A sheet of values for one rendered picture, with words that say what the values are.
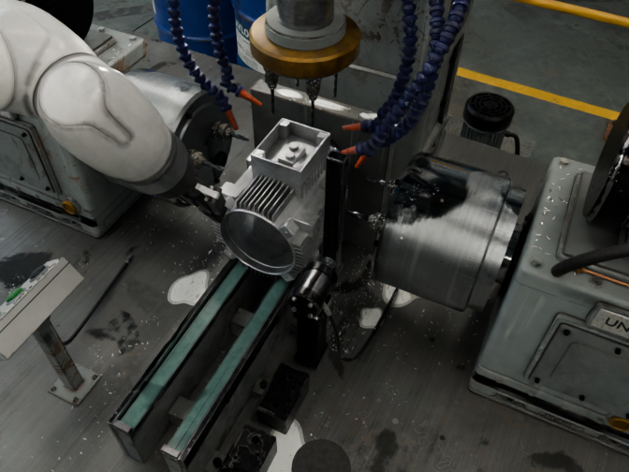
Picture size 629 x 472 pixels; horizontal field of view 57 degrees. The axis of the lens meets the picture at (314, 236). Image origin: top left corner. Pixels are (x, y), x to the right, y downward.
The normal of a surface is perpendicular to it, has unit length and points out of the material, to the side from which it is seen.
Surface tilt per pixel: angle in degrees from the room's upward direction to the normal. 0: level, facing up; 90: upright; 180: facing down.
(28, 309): 52
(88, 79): 23
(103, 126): 89
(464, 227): 36
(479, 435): 0
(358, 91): 90
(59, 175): 89
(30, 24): 18
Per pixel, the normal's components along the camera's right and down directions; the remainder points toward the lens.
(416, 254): -0.38, 0.33
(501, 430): 0.02, -0.67
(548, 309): -0.43, 0.65
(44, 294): 0.73, -0.15
